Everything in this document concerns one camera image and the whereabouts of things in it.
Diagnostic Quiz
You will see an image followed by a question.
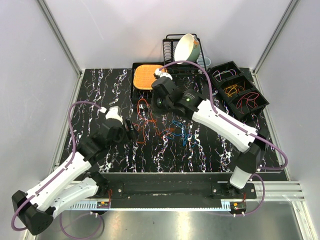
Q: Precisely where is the black tray rack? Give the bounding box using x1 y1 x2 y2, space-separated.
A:
130 62 206 104

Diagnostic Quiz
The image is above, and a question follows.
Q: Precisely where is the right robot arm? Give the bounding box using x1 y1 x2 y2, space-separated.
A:
151 76 268 199

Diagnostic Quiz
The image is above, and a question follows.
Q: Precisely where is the black compartment bin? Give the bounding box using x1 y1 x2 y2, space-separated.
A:
208 61 269 121

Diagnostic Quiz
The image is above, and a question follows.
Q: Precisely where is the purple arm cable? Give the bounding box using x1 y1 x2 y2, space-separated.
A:
11 101 107 238
156 60 288 217

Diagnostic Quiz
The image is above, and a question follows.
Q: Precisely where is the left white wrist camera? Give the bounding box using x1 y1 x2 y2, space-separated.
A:
105 106 123 124

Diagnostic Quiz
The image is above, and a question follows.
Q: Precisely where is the clear plastic cup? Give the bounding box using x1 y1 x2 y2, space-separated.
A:
196 56 212 70

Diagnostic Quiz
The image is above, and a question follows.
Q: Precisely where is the blue cable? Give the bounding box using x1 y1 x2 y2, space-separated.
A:
167 121 201 147

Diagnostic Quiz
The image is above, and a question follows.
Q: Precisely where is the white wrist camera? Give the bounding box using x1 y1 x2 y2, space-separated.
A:
153 68 173 80
105 106 123 124

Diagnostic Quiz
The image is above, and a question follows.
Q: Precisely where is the slotted cable duct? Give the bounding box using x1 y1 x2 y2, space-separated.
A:
68 198 242 211

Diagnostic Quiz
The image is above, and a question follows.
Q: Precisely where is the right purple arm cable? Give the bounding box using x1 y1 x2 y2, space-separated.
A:
156 60 288 217

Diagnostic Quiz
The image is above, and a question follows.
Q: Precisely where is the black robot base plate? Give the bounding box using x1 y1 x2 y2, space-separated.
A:
79 171 288 200

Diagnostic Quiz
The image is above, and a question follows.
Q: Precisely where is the orange woven basket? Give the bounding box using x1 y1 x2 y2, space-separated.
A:
133 64 163 91

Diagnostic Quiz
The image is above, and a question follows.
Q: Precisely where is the orange cable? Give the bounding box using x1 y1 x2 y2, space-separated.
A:
132 98 176 145

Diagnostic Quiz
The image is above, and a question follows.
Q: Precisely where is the cream ceramic bowl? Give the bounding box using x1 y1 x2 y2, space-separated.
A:
174 33 201 62

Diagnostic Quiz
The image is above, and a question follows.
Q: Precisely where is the right aluminium frame post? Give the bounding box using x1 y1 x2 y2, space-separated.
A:
252 0 300 74

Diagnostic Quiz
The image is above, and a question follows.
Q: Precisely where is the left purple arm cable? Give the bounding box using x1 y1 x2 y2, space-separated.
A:
11 101 107 238

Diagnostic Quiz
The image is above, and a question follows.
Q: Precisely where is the aluminium frame post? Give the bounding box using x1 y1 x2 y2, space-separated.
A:
35 0 82 77
252 0 300 74

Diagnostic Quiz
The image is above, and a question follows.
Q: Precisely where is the left aluminium frame post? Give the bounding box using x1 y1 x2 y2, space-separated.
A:
35 0 82 77

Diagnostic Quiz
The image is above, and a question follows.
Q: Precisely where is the black wire dish rack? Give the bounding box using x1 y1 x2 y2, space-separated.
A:
162 33 203 70

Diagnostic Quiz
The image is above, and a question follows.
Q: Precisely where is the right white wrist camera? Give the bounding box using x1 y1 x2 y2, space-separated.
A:
153 68 173 80

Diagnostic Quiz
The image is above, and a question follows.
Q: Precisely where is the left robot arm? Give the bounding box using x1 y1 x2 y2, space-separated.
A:
11 118 138 236

